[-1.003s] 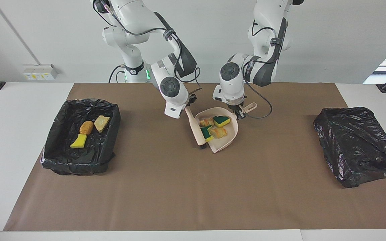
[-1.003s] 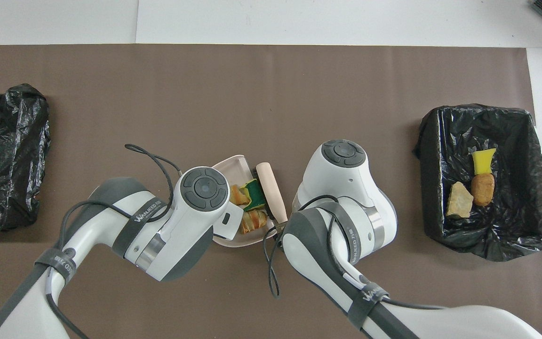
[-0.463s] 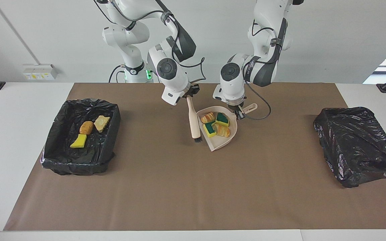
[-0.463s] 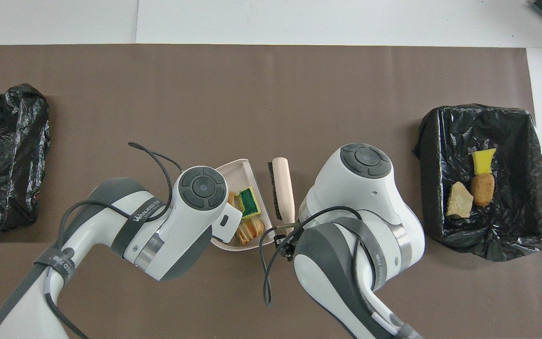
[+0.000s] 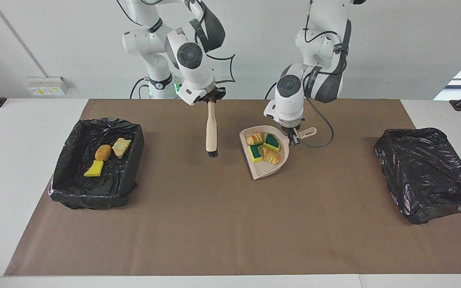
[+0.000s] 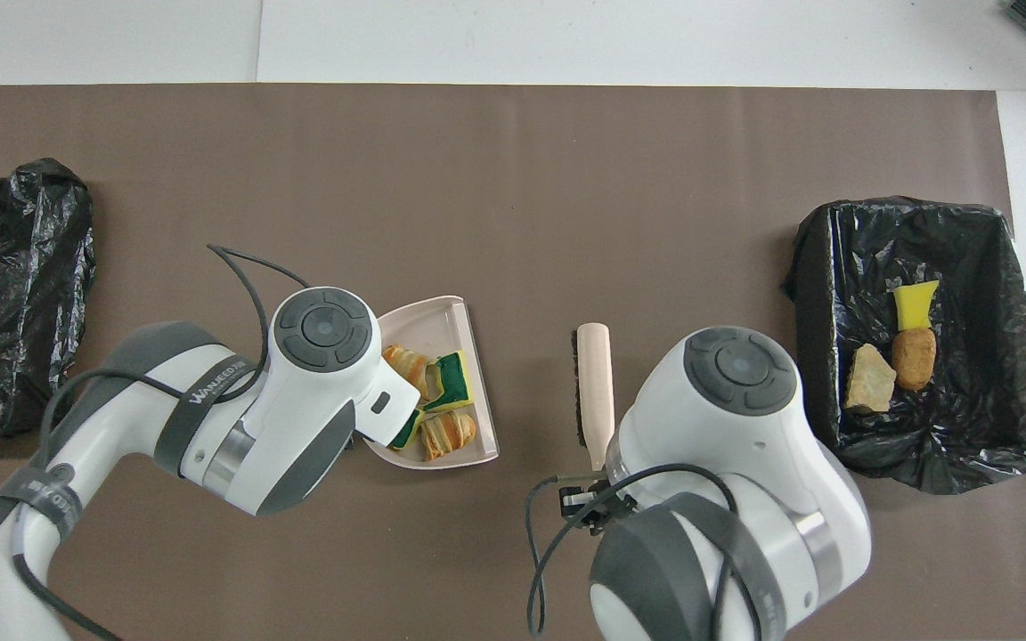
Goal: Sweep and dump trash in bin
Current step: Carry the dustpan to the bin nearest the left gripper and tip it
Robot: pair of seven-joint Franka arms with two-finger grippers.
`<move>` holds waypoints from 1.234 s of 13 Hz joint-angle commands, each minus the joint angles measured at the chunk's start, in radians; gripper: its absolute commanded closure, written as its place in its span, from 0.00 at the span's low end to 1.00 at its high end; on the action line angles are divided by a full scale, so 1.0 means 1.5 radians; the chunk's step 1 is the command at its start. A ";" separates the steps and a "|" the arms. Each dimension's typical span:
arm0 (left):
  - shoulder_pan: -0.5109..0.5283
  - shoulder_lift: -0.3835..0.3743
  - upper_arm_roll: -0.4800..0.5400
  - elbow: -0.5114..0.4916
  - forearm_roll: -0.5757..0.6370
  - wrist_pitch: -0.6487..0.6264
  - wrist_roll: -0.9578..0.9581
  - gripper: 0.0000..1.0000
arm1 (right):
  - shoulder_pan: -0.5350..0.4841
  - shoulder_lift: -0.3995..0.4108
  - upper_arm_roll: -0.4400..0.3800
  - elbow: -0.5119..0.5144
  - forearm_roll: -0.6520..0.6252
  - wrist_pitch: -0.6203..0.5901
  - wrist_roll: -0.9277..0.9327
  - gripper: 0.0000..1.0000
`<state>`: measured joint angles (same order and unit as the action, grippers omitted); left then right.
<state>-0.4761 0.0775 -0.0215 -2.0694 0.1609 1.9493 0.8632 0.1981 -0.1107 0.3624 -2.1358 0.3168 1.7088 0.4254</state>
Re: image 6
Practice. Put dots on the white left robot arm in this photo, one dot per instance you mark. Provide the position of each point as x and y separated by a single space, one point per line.
299 392

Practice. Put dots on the beige hand brush black bristles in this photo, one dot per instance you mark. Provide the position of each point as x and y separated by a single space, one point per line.
595 392

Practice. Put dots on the green yellow sponge piece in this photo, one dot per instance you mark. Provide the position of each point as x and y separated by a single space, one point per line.
408 432
452 381

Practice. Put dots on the beige plastic dustpan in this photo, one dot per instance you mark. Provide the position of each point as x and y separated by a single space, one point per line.
468 445

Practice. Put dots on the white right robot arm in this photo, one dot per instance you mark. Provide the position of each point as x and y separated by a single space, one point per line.
745 427

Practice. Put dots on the brown toy bread roll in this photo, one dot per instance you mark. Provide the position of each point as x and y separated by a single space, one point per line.
914 359

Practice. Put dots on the brown paper table mat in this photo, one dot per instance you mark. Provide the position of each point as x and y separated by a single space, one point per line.
566 178

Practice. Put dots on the striped toy bread piece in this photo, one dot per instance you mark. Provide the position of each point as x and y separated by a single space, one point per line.
871 381

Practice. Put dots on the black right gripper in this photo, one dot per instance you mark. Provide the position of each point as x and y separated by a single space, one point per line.
598 507

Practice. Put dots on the black bag lined bin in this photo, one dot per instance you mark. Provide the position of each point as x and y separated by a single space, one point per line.
23 231
967 427

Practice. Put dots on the small toy croissant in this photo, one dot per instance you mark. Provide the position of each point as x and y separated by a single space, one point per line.
448 434
408 365

